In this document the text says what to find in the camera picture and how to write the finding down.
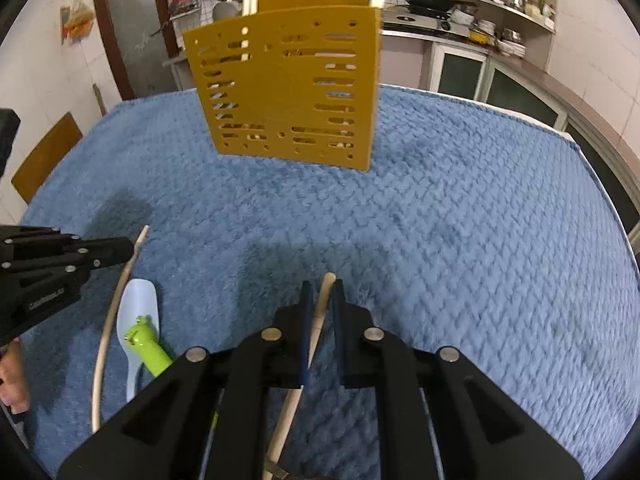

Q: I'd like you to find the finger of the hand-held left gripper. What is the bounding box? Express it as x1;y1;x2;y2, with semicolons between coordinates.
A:
0;267;97;348
0;225;137;275

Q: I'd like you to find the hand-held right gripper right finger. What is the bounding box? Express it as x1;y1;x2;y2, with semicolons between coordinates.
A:
331;279;586;480

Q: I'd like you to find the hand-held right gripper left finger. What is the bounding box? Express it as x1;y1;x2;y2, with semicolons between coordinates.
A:
57;281;314;480

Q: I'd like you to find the yellow perforated utensil holder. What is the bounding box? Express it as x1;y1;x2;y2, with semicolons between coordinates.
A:
182;0;384;172

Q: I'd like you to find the person's left hand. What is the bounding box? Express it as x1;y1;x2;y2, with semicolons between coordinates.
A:
0;342;31;416

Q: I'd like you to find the wooden chair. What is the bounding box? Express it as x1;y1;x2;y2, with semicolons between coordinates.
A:
10;112;84;206

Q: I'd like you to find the light blue plastic spoon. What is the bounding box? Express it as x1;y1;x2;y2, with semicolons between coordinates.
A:
116;278;161;404

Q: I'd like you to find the blue quilted blanket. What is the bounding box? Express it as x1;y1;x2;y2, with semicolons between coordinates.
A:
19;85;640;480

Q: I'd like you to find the brown framed door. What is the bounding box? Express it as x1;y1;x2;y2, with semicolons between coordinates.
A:
89;0;185;102

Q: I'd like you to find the kitchen counter with cabinets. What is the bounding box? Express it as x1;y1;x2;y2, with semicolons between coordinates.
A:
381;29;640;241

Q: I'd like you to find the steel gas stove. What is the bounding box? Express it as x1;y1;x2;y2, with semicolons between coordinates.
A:
381;6;472;40

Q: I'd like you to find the stack of white plates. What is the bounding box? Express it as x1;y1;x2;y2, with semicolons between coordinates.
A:
496;29;527;59

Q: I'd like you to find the green handled utensil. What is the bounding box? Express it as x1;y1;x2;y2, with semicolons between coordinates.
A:
123;314;174;380

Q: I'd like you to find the metal utensil handle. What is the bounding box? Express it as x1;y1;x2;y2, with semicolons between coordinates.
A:
261;460;292;480

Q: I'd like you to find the orange wall sticker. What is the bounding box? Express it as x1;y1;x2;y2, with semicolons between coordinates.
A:
59;0;97;45

